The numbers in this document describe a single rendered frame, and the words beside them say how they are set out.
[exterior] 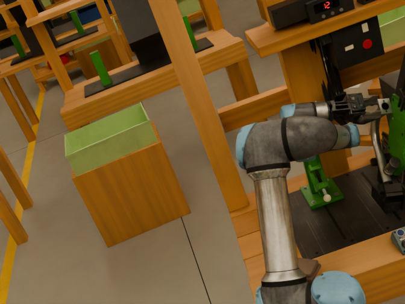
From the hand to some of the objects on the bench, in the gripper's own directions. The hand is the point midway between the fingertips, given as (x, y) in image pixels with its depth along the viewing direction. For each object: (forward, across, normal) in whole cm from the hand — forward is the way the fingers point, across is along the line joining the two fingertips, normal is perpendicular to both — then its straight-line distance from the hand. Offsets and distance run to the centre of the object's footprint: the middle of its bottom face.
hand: (381, 108), depth 187 cm
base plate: (+21, -22, +20) cm, 37 cm away
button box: (+3, -48, +4) cm, 48 cm away
